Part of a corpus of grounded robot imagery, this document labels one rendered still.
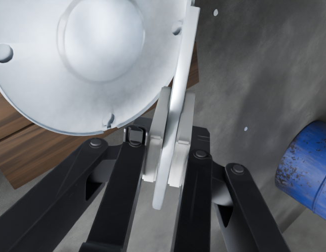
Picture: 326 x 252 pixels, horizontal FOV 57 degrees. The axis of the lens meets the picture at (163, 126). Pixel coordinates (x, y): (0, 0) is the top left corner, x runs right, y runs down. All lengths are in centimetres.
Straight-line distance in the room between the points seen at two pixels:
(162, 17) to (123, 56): 9
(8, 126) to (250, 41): 107
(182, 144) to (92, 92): 31
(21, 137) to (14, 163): 4
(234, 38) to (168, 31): 80
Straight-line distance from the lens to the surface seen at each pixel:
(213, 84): 127
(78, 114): 45
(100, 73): 44
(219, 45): 121
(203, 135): 18
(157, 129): 16
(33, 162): 52
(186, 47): 18
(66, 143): 53
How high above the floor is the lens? 76
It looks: 41 degrees down
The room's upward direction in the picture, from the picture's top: 126 degrees clockwise
